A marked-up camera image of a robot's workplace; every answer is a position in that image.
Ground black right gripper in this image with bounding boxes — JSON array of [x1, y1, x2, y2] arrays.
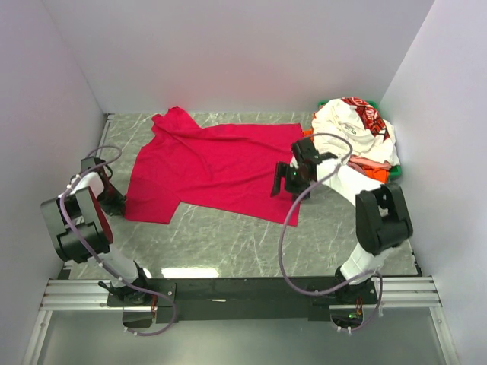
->
[[270, 162, 312, 203]]

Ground magenta red t shirt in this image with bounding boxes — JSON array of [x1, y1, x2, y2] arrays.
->
[[124, 107, 302, 226]]

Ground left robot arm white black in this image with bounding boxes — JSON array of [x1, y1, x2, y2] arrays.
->
[[40, 167, 152, 306]]

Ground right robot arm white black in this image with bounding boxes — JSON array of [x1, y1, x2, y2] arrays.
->
[[278, 159, 413, 303]]

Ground pink t shirt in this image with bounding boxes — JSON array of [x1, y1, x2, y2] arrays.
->
[[349, 155, 392, 170]]

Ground orange t shirt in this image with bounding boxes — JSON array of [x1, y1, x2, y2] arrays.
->
[[312, 128, 399, 183]]

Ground red white printed t shirt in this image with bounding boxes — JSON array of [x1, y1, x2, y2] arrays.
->
[[341, 97, 390, 140]]

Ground black base beam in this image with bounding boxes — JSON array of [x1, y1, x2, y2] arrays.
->
[[123, 278, 377, 327]]

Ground green plastic laundry basket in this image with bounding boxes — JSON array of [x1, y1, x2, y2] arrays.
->
[[317, 100, 402, 182]]

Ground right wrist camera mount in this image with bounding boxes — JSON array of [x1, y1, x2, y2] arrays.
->
[[291, 138, 338, 166]]

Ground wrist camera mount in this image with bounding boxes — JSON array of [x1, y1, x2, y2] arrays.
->
[[291, 138, 338, 166], [80, 157, 107, 177]]

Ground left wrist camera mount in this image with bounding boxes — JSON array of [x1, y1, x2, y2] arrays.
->
[[80, 157, 107, 177]]

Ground aluminium rail frame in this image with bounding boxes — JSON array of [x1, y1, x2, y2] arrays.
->
[[40, 108, 455, 364]]

